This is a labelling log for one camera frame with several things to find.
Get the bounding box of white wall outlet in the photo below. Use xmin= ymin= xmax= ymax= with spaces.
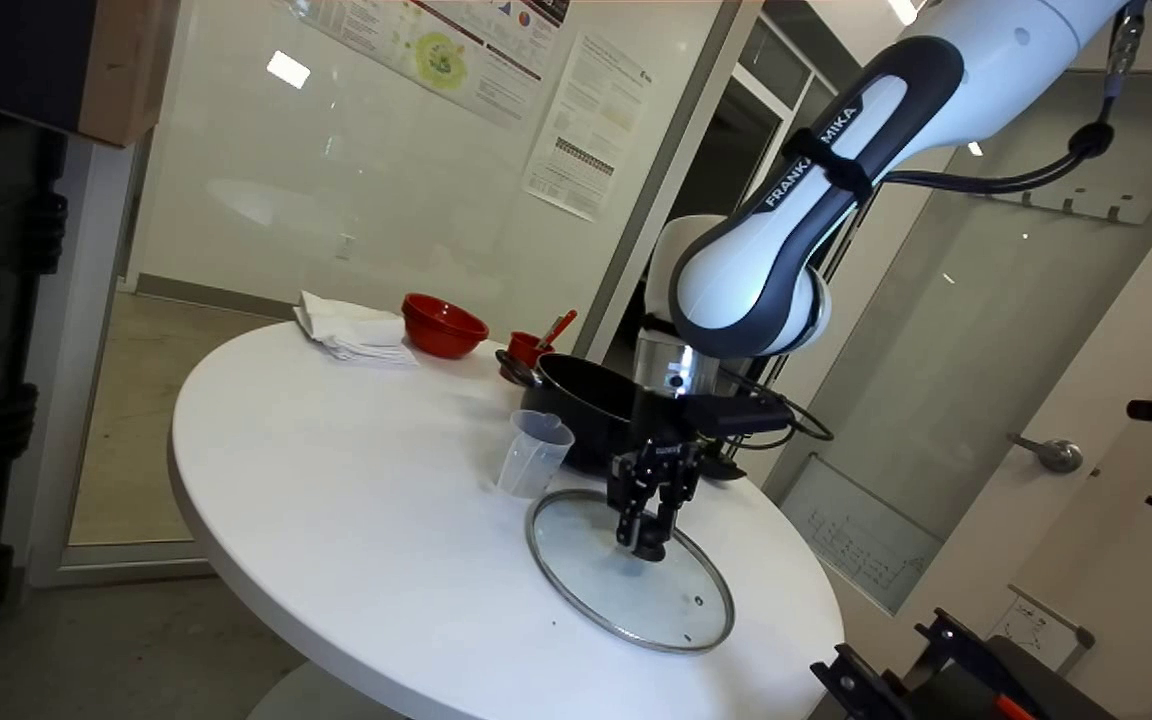
xmin=1000 ymin=585 xmax=1097 ymax=671

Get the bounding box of red spoon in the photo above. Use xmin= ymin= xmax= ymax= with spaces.
xmin=536 ymin=308 xmax=579 ymax=358

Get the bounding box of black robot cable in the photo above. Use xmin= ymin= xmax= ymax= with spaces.
xmin=786 ymin=0 xmax=1152 ymax=205

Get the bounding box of black cooking pot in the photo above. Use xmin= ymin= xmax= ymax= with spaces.
xmin=514 ymin=354 xmax=753 ymax=479

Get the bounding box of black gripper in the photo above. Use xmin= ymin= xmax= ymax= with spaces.
xmin=607 ymin=430 xmax=726 ymax=560

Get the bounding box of colourful wall poster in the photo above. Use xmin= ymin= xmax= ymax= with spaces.
xmin=288 ymin=0 xmax=572 ymax=92

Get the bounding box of red cup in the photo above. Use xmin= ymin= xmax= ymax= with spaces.
xmin=497 ymin=330 xmax=553 ymax=393

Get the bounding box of metal wall hook rail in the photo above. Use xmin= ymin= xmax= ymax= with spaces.
xmin=1020 ymin=186 xmax=1152 ymax=227

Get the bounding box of glass lid with black knob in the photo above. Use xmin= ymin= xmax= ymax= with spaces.
xmin=519 ymin=483 xmax=739 ymax=657

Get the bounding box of silver door handle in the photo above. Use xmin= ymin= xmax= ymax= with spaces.
xmin=1011 ymin=431 xmax=1087 ymax=479

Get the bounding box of white cloth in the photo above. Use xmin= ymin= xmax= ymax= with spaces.
xmin=288 ymin=290 xmax=411 ymax=364

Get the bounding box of red bowl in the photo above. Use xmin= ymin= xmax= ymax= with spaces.
xmin=401 ymin=291 xmax=492 ymax=359

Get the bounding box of white printed paper sheet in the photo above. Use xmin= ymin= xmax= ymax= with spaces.
xmin=519 ymin=33 xmax=669 ymax=226

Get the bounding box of clear plastic cup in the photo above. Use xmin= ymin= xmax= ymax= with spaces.
xmin=492 ymin=406 xmax=579 ymax=503

